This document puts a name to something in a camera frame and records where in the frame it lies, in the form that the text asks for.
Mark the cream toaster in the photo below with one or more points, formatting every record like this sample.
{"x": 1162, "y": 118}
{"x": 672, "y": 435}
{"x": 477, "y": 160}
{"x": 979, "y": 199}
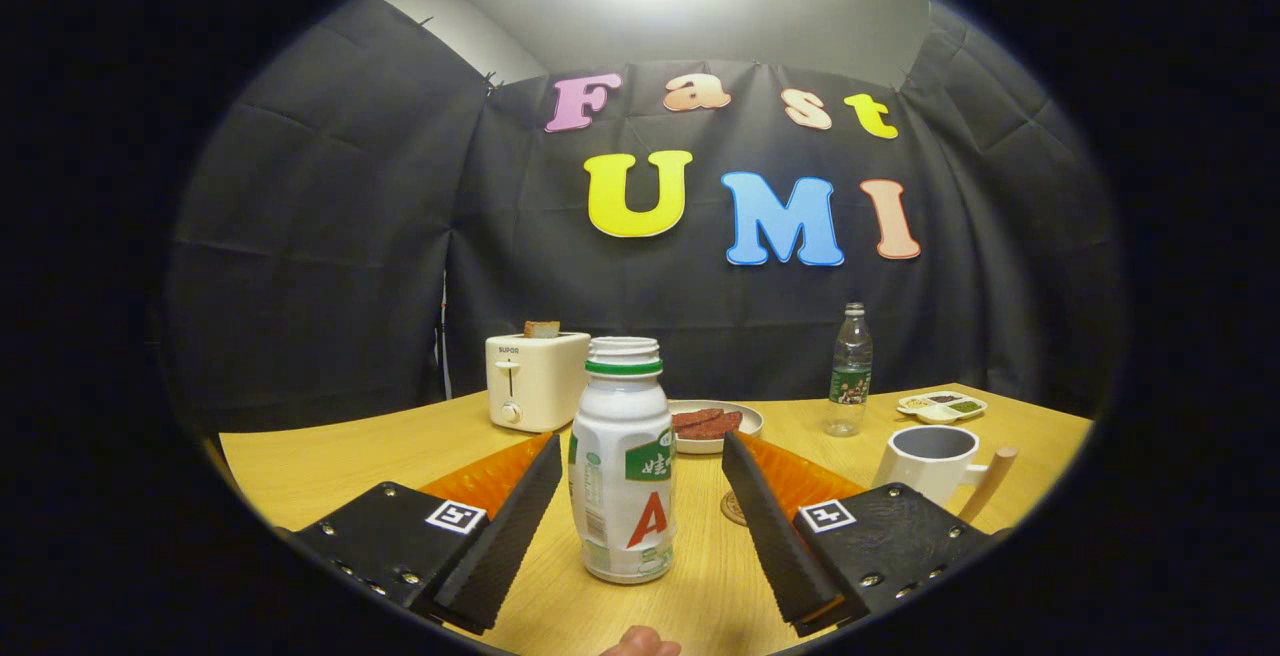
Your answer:
{"x": 540, "y": 381}

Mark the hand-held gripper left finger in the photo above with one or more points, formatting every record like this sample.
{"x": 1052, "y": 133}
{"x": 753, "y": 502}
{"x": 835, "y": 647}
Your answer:
{"x": 510, "y": 536}

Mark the red meat slices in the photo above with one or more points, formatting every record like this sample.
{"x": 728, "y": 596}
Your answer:
{"x": 708, "y": 424}

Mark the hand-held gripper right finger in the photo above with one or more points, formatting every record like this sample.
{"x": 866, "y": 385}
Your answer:
{"x": 775, "y": 536}

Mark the wooden table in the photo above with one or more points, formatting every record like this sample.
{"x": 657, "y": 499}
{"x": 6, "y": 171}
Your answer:
{"x": 330, "y": 466}

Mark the clear plastic water bottle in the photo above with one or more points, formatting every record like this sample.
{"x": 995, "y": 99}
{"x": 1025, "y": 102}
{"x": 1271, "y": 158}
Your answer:
{"x": 850, "y": 376}

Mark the round cork coaster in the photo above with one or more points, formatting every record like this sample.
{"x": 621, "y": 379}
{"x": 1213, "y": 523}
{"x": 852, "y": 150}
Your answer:
{"x": 733, "y": 509}

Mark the white divided dish with beans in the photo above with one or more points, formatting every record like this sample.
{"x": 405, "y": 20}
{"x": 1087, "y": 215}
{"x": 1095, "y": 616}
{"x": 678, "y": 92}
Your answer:
{"x": 940, "y": 414}

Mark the round grey plate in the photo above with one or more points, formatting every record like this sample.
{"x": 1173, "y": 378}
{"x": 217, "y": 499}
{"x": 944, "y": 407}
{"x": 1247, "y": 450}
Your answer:
{"x": 751, "y": 423}

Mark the black backdrop cloth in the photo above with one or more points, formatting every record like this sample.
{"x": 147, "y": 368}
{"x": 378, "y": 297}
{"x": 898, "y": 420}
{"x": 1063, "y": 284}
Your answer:
{"x": 330, "y": 236}

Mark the white juice bottle green collar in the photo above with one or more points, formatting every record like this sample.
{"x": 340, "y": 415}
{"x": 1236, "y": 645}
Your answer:
{"x": 620, "y": 456}

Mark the toast slice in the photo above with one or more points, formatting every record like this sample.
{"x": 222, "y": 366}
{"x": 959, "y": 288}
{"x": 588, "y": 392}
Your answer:
{"x": 542, "y": 329}

